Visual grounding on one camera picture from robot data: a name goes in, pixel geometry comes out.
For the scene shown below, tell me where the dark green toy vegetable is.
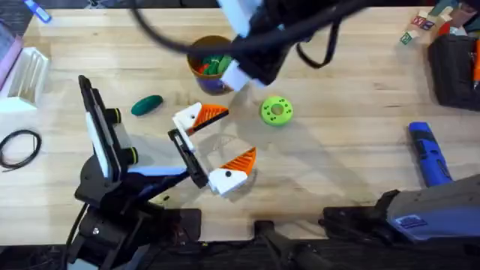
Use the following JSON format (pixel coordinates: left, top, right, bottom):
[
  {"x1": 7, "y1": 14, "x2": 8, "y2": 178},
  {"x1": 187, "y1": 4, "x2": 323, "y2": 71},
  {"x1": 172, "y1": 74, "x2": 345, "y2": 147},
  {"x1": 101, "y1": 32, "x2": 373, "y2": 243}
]
[{"x1": 130, "y1": 94, "x2": 164, "y2": 117}]

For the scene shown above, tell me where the purple tub with toy vegetables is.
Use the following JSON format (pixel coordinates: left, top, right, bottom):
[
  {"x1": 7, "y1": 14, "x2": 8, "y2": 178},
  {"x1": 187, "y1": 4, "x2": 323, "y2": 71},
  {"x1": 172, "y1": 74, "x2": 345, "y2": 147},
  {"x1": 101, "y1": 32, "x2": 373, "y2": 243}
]
[{"x1": 186, "y1": 34, "x2": 241, "y2": 95}]

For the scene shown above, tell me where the white slotted rack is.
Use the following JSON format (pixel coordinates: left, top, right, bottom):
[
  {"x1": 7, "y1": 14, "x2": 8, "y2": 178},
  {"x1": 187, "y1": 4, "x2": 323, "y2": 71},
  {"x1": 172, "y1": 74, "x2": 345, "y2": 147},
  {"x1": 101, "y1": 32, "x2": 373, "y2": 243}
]
[{"x1": 0, "y1": 46, "x2": 51, "y2": 113}]

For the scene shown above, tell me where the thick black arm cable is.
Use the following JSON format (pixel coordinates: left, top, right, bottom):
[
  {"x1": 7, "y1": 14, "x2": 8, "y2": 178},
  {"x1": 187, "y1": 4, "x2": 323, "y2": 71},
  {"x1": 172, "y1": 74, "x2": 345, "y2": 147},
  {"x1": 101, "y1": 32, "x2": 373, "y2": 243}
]
[{"x1": 129, "y1": 0, "x2": 376, "y2": 57}]

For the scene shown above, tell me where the thin black cable loop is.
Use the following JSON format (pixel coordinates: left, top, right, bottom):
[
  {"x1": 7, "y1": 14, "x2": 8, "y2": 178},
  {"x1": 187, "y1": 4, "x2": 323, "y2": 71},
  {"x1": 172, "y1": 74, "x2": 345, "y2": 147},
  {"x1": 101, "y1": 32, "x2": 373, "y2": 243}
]
[{"x1": 295, "y1": 20, "x2": 341, "y2": 71}]

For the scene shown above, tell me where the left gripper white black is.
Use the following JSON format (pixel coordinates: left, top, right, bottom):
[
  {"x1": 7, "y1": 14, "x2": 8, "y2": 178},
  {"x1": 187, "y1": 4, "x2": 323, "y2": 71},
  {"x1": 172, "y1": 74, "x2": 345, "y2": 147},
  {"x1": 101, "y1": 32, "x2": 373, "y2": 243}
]
[{"x1": 106, "y1": 103, "x2": 258, "y2": 197}]

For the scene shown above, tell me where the blue electric screwdriver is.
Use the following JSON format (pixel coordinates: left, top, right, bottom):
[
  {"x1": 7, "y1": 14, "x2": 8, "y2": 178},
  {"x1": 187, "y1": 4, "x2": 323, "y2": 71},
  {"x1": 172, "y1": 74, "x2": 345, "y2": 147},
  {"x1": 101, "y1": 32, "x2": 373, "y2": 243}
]
[{"x1": 407, "y1": 121, "x2": 454, "y2": 188}]

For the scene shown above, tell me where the black upright wrist plate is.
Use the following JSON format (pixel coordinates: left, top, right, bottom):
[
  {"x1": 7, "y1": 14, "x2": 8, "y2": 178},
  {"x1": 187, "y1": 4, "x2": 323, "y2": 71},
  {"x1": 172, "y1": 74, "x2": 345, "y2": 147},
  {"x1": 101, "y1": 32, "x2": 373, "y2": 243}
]
[
  {"x1": 216, "y1": 0, "x2": 264, "y2": 38},
  {"x1": 77, "y1": 74, "x2": 127, "y2": 184}
]

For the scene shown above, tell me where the coiled black cable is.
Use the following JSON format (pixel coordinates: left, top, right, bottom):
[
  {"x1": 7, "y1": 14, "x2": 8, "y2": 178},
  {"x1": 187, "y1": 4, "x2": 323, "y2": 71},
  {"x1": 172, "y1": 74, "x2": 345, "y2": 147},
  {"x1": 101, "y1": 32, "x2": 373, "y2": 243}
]
[{"x1": 0, "y1": 129, "x2": 43, "y2": 173}]

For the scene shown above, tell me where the black tool bag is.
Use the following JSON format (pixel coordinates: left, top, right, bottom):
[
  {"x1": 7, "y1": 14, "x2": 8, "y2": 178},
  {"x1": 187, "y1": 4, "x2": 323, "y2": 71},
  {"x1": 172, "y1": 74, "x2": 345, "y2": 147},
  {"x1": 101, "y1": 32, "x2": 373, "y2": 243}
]
[{"x1": 428, "y1": 34, "x2": 480, "y2": 112}]

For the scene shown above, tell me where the green disc with holes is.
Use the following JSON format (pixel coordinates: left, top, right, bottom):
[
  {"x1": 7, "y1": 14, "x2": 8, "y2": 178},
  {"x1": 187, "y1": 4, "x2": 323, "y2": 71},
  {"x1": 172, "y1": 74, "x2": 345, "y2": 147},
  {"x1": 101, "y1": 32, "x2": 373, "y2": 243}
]
[{"x1": 260, "y1": 95, "x2": 295, "y2": 128}]

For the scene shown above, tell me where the blue handled tool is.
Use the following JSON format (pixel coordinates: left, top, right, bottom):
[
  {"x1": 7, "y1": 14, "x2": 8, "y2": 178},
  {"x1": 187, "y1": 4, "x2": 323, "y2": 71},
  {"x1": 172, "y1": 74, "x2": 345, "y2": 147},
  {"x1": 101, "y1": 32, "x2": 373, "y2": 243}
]
[{"x1": 22, "y1": 0, "x2": 53, "y2": 24}]

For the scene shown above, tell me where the pink flat box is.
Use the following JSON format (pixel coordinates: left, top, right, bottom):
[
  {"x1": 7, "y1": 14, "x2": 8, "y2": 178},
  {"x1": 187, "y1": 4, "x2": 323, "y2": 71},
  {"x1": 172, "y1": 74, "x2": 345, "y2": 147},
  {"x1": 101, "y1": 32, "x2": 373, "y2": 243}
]
[{"x1": 0, "y1": 22, "x2": 25, "y2": 91}]

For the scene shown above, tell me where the heap of toy blocks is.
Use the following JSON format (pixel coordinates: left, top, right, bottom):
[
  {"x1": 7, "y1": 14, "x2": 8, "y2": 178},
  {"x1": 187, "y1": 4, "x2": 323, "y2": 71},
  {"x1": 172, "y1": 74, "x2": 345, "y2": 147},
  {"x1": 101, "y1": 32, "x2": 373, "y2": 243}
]
[{"x1": 399, "y1": 0, "x2": 480, "y2": 47}]

